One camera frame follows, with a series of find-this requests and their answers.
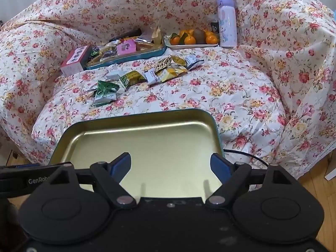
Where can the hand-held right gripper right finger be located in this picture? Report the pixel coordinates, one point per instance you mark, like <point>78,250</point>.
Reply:
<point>219,164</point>

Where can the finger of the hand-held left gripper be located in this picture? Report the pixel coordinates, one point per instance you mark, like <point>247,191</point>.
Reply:
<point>23,166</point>

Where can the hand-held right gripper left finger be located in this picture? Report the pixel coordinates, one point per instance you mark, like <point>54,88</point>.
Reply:
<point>122,164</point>

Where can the gold tin tray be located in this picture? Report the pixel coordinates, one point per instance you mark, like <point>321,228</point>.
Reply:
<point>157,141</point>

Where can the green silver triangular packet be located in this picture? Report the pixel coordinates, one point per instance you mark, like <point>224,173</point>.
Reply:
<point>105,99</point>

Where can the grey snack packet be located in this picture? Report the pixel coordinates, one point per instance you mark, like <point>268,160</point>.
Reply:
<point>114,77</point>

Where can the white dark-lettered snack packet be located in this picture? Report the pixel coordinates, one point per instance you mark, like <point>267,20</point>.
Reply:
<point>152,77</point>

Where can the yellow white snack packet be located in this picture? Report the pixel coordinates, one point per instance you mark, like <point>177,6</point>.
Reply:
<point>170,73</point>

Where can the white blue snack packet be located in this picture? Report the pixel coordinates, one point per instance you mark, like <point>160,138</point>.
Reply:
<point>193,61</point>

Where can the orange yellow snack packet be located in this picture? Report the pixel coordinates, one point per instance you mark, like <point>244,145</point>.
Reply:
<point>179,60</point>

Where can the green yellow snack packet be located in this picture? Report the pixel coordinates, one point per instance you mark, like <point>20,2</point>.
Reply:
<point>131,78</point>

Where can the teal tin tray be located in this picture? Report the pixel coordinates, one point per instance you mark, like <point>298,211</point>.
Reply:
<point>136,56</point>

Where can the gold patterned snack packet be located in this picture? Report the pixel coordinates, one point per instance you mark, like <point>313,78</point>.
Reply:
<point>163,63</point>

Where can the white box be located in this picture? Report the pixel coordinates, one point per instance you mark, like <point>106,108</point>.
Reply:
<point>331,172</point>

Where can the large pink box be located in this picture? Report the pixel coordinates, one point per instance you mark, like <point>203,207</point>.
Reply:
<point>76,60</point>

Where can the heap of assorted sweets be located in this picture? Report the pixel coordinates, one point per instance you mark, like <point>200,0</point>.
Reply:
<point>105,51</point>

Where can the small pink box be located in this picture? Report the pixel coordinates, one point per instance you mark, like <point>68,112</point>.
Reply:
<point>126,48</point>

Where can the white fruit plate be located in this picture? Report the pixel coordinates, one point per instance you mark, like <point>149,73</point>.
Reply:
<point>194,46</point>

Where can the pile of mandarin oranges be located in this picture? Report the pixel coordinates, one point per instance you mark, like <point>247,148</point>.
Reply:
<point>189,40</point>

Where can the long black packet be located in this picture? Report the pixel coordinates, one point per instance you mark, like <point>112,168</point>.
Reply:
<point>128,34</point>

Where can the brown kiwi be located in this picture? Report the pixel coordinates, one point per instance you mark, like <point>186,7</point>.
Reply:
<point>199,34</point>

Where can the cream paper packet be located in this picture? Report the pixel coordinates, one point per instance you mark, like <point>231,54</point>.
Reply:
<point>157,35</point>

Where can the purple white bottle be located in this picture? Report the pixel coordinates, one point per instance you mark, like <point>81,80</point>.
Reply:
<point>227,23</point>

